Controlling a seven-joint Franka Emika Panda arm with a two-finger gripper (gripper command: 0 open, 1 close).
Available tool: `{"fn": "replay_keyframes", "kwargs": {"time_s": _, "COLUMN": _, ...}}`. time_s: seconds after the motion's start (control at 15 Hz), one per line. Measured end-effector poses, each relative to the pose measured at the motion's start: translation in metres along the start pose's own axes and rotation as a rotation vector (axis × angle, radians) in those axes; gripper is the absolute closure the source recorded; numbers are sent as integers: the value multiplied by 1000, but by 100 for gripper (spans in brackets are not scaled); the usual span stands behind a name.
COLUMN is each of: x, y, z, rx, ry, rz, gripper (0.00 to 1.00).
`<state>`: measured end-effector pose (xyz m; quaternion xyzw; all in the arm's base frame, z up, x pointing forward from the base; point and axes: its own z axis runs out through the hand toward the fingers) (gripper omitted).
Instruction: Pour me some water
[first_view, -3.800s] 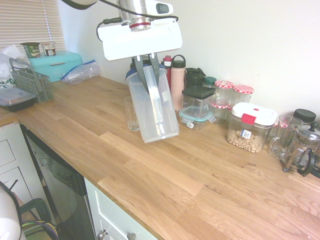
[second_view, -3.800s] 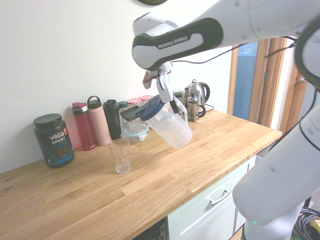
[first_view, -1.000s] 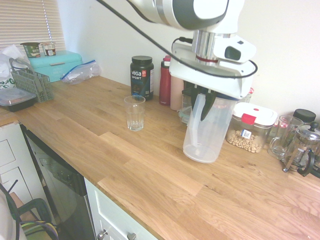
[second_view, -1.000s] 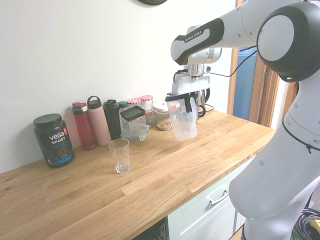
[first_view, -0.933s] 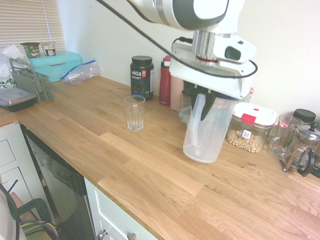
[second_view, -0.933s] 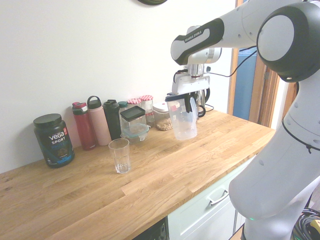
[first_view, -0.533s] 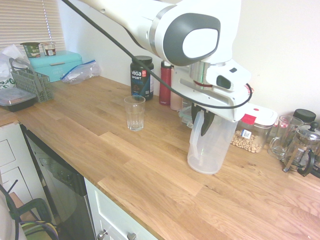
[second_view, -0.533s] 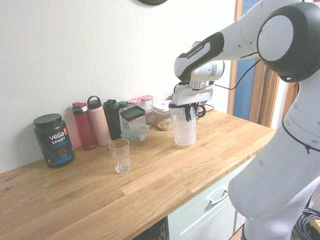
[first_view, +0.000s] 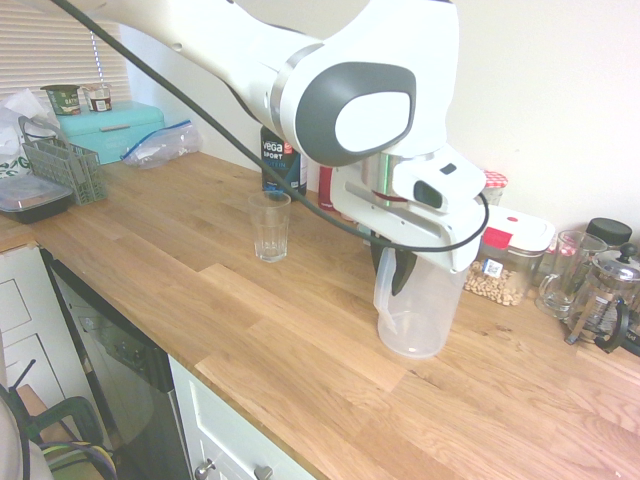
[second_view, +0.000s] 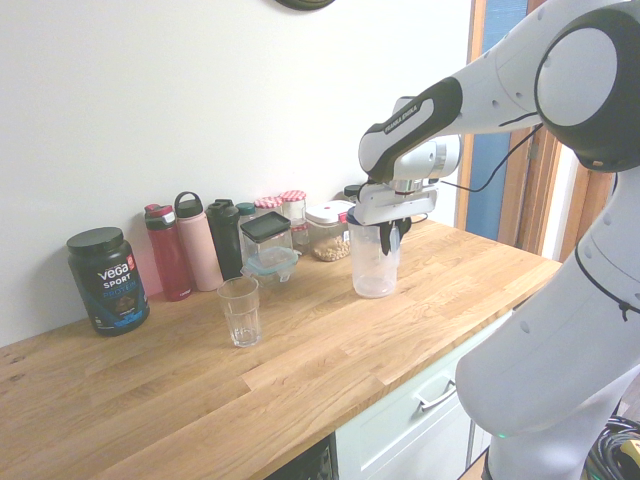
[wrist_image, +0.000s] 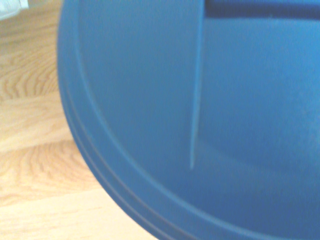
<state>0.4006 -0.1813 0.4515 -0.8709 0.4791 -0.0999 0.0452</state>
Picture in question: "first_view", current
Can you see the clear nut container white lid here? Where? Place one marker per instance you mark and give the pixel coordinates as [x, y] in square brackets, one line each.
[520, 270]

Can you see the small grey wrist camera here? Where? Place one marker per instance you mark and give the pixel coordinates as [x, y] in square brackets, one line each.
[364, 234]

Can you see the cream window blinds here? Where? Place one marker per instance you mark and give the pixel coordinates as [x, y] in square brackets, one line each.
[45, 55]

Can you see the teal metal bread box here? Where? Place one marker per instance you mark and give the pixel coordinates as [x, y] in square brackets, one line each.
[115, 135]

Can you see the white brown oatmeal cup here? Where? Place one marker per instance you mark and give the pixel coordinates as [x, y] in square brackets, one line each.
[97, 97]

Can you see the jar with red checked lid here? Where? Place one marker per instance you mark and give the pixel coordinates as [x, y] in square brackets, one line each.
[496, 186]

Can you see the clear faceted drinking glass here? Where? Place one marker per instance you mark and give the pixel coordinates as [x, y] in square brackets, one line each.
[270, 235]

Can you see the green oatmeal cup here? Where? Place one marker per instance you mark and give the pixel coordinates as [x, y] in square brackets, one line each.
[62, 100]

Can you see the white panelled cabinet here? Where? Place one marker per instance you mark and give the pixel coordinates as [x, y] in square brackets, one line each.
[30, 320]

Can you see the clear glass mug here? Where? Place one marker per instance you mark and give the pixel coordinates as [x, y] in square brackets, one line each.
[565, 280]

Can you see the clear plastic pitcher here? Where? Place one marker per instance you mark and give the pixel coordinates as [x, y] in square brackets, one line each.
[415, 325]

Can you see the black food container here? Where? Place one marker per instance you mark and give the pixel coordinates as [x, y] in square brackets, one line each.
[30, 200]

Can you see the silver cabinet knob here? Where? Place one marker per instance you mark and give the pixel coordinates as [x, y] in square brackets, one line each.
[262, 472]
[204, 469]

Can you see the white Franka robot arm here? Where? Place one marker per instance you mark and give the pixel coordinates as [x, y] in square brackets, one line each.
[350, 50]

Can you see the grey plastic cutlery basket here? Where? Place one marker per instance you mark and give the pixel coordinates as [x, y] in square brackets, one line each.
[75, 175]

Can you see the white cabinet drawer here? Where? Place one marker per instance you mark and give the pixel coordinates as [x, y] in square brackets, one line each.
[220, 425]

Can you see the red water bottle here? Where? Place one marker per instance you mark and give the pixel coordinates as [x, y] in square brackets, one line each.
[325, 190]

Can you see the green black frame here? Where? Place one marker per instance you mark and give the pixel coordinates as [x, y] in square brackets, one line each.
[82, 407]

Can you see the black Vega protein tub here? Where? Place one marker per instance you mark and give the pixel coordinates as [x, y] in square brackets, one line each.
[277, 160]

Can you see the white plastic shopping bag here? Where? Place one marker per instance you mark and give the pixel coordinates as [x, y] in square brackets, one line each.
[12, 135]

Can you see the clear zip bag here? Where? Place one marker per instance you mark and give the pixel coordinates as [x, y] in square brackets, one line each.
[160, 145]

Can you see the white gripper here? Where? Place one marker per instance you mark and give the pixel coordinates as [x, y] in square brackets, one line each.
[390, 220]

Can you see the black dishwasher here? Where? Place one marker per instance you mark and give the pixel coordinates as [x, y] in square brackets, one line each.
[125, 380]

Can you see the glass French press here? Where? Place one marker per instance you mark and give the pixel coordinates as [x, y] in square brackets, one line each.
[607, 295]

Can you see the black lidded jar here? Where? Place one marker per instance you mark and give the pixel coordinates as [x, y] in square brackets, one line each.
[610, 231]

